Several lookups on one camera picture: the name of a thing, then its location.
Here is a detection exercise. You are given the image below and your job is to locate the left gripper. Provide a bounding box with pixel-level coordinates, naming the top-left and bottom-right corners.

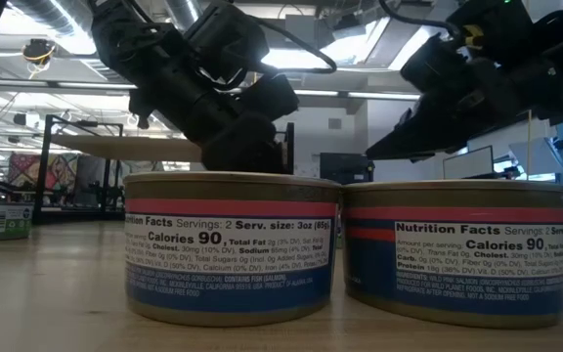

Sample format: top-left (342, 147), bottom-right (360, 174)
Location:
top-left (127, 62), bottom-right (301, 175)

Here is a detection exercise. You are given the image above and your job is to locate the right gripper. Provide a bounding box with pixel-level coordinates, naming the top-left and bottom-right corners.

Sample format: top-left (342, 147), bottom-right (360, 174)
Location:
top-left (365, 19), bottom-right (556, 163)

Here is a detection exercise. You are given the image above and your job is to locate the red blue label salmon can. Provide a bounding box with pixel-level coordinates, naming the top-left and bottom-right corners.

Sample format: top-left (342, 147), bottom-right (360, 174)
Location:
top-left (341, 179), bottom-right (563, 330)
top-left (123, 170), bottom-right (341, 328)

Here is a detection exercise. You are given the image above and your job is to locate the wooden shelf board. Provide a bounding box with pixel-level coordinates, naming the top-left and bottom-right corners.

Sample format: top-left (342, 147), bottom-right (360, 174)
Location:
top-left (50, 134), bottom-right (203, 163)

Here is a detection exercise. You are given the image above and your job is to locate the long ceiling light strip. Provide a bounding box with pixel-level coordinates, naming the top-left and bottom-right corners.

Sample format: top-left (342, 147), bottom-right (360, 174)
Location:
top-left (0, 79), bottom-right (422, 103)

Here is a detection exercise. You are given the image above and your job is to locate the white-screen monitor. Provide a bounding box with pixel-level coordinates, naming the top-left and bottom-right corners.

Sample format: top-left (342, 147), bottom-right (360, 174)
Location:
top-left (442, 145), bottom-right (496, 181)

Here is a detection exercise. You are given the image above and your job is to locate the black cabinet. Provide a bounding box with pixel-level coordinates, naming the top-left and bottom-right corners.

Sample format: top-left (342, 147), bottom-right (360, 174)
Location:
top-left (319, 152), bottom-right (375, 186)

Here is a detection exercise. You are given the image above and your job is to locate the grey ceiling vent box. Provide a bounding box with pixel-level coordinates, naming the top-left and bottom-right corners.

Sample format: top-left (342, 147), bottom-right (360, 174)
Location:
top-left (283, 13), bottom-right (323, 50)

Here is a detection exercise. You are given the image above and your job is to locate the grey angled panel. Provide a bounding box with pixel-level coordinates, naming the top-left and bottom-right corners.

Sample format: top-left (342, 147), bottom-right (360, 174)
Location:
top-left (508, 138), bottom-right (563, 176)

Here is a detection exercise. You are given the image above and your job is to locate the colourful patterned tapestry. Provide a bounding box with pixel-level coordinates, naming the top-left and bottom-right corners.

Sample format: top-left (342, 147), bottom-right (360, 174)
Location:
top-left (6, 153), bottom-right (80, 193)

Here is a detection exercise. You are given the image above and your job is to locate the black shelf side frame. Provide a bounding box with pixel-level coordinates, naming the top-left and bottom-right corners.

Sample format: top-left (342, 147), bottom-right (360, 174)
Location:
top-left (31, 113), bottom-right (126, 226)
top-left (284, 121), bottom-right (296, 175)

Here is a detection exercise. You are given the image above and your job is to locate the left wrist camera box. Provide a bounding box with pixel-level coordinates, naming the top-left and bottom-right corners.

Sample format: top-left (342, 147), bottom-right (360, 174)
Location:
top-left (183, 0), bottom-right (271, 90)

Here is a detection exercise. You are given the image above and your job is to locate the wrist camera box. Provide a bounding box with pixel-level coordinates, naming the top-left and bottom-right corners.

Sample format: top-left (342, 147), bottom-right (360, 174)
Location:
top-left (445, 0), bottom-right (535, 55)
top-left (183, 0), bottom-right (271, 90)

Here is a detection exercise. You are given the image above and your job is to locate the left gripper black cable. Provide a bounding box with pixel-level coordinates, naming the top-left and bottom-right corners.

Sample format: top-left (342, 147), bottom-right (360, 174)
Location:
top-left (241, 14), bottom-right (338, 76)

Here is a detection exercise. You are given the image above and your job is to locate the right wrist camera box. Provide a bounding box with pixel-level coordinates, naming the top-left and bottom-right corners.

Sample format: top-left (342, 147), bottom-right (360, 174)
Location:
top-left (445, 0), bottom-right (535, 55)

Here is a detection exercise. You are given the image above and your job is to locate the black table frame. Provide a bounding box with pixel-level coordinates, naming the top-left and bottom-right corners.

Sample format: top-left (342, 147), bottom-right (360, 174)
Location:
top-left (31, 208), bottom-right (126, 224)

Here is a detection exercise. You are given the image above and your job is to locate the black ceiling camera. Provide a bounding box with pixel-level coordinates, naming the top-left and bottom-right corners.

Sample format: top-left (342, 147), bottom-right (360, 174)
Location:
top-left (21, 37), bottom-right (57, 67)

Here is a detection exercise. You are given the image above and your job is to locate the silver corrugated duct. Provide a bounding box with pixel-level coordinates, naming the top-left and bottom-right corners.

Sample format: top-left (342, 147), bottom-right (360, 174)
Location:
top-left (7, 0), bottom-right (139, 84)

